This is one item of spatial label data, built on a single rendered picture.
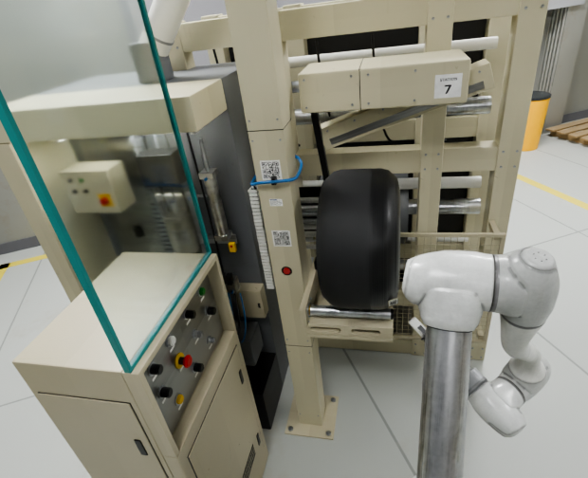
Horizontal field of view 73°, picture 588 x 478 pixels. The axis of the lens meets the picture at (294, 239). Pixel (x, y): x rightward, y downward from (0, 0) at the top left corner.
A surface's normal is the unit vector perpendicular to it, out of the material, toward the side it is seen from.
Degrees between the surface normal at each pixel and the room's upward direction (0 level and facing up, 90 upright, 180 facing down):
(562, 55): 90
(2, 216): 90
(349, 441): 0
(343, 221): 45
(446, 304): 62
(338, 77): 90
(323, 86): 90
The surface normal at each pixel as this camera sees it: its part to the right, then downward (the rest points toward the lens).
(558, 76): 0.29, 0.47
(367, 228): -0.23, -0.12
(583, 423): -0.11, -0.85
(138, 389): -0.21, 0.53
